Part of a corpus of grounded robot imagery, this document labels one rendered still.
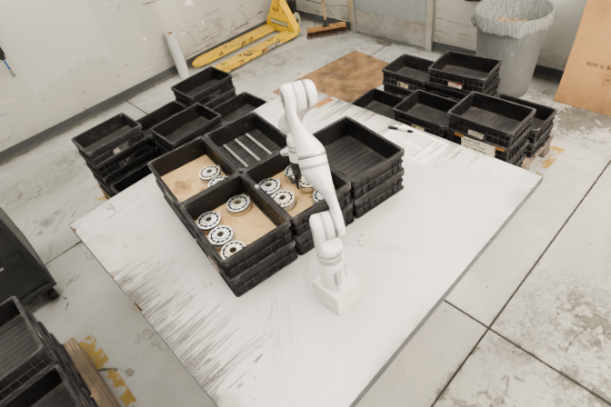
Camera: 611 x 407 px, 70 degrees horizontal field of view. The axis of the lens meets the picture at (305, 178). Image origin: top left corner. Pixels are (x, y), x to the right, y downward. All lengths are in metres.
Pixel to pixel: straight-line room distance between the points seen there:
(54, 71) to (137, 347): 2.89
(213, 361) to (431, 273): 0.85
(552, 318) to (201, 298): 1.72
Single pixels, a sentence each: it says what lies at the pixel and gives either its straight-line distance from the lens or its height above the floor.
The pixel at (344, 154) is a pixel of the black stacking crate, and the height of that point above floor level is 0.83.
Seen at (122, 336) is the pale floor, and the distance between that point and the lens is 2.81.
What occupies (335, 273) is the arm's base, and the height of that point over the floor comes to 0.89.
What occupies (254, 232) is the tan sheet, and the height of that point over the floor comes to 0.83.
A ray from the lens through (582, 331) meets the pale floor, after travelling 2.61.
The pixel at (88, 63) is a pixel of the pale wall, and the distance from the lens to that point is 4.85.
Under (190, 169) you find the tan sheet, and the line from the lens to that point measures 2.22.
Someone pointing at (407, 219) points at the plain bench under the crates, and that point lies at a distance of 1.94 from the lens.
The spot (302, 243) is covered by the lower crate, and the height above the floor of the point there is 0.77.
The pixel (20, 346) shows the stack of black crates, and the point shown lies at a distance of 2.41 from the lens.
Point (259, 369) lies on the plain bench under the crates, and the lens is 1.61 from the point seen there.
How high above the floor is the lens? 2.11
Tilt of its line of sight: 40 degrees down
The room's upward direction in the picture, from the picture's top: 11 degrees counter-clockwise
